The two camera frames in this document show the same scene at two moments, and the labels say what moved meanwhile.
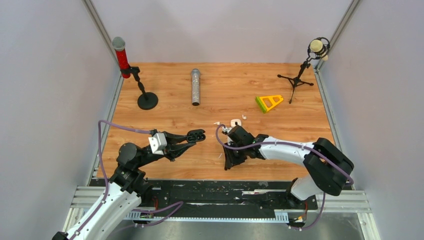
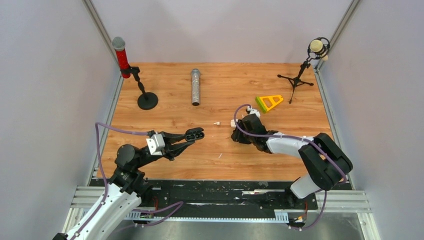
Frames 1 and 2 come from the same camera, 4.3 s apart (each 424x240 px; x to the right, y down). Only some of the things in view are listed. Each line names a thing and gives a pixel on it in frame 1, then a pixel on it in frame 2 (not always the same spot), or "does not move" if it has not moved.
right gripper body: (238, 155) → (241, 137)
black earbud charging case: (196, 135) does not move
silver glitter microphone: (195, 87) does not move
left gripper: (174, 150) does not move
